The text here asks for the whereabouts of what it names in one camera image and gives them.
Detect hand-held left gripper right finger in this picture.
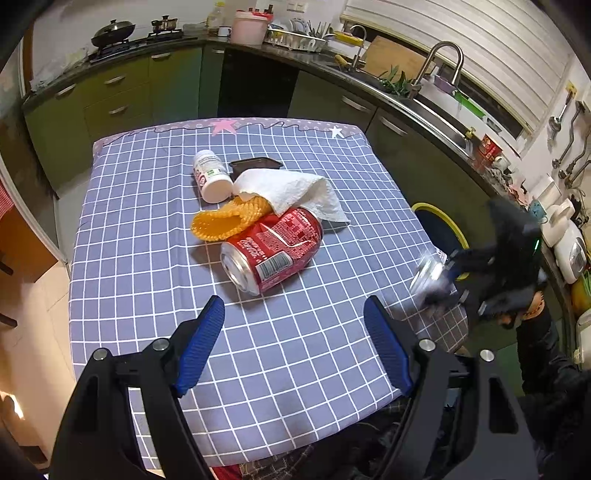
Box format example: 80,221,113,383
363,295,541,480

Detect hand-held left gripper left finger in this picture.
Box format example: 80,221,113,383
48,295,226,480

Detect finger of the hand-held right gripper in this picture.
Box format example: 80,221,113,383
427,284,485,315
445,248,497,280

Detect clear plastic bottle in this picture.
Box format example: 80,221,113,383
410,249,458,308

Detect yellow rimmed trash bin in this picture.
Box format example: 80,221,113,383
410,202,472,283

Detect red soda can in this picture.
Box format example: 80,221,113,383
220,207,324,296

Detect orange knitted cloth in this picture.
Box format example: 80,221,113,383
191,196,273,242

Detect white pill bottle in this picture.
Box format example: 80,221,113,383
193,149,233,204

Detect white paper towel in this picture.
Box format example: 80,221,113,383
232,169,352,227

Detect black plastic tray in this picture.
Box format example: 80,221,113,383
228,157,283,182

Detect person's right forearm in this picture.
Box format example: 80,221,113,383
501,295,591,416

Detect white rice cooker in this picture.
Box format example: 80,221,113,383
540,198,588,284

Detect blue checked tablecloth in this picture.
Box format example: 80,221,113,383
68,117,469,468

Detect steel sink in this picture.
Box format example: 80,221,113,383
323,60,472,153

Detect green plastic tray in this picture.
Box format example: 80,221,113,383
452,90,485,118

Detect green leafy vegetable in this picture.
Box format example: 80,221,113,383
376,65,419,97

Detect tall steel faucet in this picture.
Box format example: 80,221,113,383
411,41,464,100

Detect wooden cutting board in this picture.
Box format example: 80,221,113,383
365,36,428,79

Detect white window blind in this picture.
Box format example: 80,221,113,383
342,0,571,134

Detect small steel faucet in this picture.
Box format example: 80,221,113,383
348,25,368,70

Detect black dishwasher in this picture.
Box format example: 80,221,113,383
218,48,298,120

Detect green lower cabinets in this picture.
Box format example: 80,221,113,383
23,46,490,222

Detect white dish rack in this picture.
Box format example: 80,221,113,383
265,18,329,52

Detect black gas stove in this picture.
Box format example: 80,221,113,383
88,28,185,63

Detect pink plastic container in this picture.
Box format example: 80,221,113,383
231,10,269,45

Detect black wok with lid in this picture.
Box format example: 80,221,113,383
91,19,137,47

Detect yellow oil bottle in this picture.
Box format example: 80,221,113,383
206,0,227,35

